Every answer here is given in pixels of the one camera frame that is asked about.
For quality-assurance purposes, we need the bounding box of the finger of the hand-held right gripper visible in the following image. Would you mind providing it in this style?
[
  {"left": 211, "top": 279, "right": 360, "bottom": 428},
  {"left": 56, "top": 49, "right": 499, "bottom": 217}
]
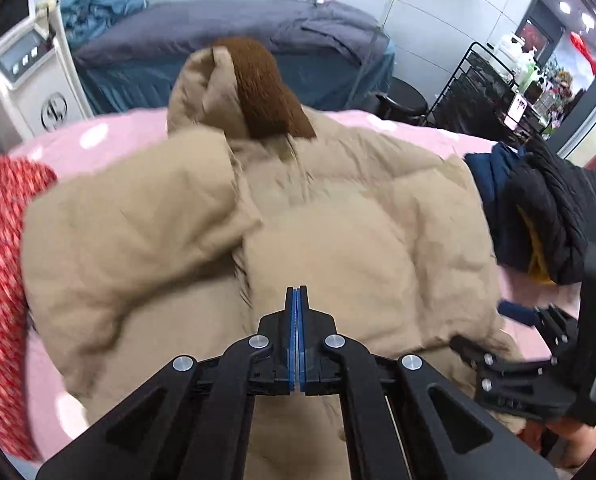
[
  {"left": 498, "top": 300, "right": 581, "bottom": 359},
  {"left": 450, "top": 336, "right": 580, "bottom": 421}
]

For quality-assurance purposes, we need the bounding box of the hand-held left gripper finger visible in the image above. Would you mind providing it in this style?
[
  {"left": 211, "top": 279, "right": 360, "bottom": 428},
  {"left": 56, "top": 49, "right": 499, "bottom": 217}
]
[
  {"left": 298, "top": 286, "right": 559, "bottom": 480},
  {"left": 36, "top": 286, "right": 299, "bottom": 480}
]

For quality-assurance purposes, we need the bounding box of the tan hooded puffer coat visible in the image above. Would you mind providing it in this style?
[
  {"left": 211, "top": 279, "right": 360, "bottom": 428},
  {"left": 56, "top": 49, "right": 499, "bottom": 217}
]
[{"left": 20, "top": 37, "right": 529, "bottom": 480}]

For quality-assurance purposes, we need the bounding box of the person's right hand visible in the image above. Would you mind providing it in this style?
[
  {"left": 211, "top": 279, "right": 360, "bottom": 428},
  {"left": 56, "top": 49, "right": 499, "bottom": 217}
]
[{"left": 525, "top": 412, "right": 596, "bottom": 468}]

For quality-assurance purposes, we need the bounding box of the yellow garment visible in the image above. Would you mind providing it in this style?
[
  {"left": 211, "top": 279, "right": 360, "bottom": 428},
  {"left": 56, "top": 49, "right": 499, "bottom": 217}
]
[{"left": 520, "top": 210, "right": 554, "bottom": 286}]

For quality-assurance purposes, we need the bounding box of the black knit sweater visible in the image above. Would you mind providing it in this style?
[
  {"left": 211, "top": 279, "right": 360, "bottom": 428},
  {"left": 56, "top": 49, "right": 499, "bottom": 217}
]
[{"left": 500, "top": 137, "right": 596, "bottom": 286}]

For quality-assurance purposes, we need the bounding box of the navy garment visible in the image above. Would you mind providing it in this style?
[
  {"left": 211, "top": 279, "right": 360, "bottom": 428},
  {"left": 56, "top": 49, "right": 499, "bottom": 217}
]
[{"left": 464, "top": 142, "right": 529, "bottom": 266}]

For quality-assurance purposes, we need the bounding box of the phone with white case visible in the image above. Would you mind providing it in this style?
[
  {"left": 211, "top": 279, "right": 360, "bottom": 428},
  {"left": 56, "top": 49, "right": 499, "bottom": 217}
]
[{"left": 505, "top": 92, "right": 529, "bottom": 128}]

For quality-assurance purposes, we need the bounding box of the green bottle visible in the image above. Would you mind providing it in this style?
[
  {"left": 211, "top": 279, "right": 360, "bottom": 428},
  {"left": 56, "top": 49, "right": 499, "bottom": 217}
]
[{"left": 518, "top": 47, "right": 539, "bottom": 86}]

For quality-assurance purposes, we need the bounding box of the black round stool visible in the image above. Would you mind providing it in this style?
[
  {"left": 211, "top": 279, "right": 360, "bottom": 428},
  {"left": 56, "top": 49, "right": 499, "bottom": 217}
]
[{"left": 375, "top": 78, "right": 429, "bottom": 126}]

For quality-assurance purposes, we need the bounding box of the blue massage bed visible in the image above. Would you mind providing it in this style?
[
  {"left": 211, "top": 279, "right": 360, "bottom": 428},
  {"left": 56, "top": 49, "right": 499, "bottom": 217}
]
[{"left": 75, "top": 42, "right": 396, "bottom": 116}]

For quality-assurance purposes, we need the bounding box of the pink polka dot bedding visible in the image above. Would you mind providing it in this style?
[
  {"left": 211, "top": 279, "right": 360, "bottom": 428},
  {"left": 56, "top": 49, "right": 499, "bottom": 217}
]
[{"left": 8, "top": 110, "right": 596, "bottom": 466}]

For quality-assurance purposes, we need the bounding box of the red floral cloth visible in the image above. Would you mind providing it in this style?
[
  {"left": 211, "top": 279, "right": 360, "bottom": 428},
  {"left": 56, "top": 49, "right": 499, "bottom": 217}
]
[{"left": 0, "top": 155, "right": 58, "bottom": 463}]

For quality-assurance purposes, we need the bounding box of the white salon machine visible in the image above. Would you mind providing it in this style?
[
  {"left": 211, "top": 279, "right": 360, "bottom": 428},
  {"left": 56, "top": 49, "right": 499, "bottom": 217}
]
[{"left": 0, "top": 7, "right": 96, "bottom": 151}]

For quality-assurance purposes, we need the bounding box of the crumpled blue cloth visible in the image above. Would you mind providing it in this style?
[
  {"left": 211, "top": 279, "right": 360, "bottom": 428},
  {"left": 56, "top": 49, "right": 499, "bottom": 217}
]
[{"left": 60, "top": 0, "right": 148, "bottom": 46}]

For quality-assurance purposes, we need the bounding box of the black wire rack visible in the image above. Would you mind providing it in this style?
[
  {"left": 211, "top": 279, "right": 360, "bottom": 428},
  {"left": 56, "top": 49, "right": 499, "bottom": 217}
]
[{"left": 423, "top": 41, "right": 559, "bottom": 143}]

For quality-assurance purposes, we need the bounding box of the framed wall picture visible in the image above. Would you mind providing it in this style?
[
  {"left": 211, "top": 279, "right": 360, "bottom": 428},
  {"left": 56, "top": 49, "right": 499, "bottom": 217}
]
[{"left": 518, "top": 0, "right": 564, "bottom": 56}]

